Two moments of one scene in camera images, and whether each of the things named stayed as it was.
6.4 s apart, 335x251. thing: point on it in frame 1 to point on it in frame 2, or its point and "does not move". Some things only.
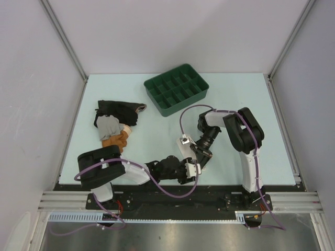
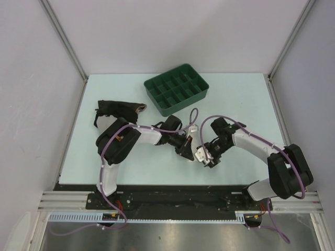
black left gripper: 184,179 to 184,149
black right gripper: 203,155 to 216,159
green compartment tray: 171,91 does not move
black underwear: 126,112 does not move
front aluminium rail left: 65,201 does not move
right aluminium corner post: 270,75 does not move
